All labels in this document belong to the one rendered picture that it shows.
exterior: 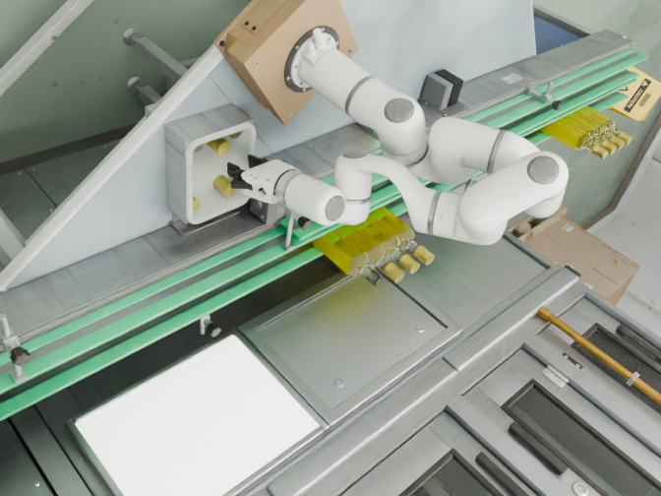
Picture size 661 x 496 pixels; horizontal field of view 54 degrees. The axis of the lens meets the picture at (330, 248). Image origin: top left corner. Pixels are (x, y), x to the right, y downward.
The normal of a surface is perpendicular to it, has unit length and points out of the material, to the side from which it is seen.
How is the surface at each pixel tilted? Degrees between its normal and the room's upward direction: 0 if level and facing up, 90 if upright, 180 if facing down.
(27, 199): 90
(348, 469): 90
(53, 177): 90
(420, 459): 90
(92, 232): 0
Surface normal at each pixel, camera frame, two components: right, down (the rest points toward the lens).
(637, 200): -0.73, 0.37
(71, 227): 0.66, 0.57
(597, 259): 0.25, -0.62
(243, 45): -0.32, -0.36
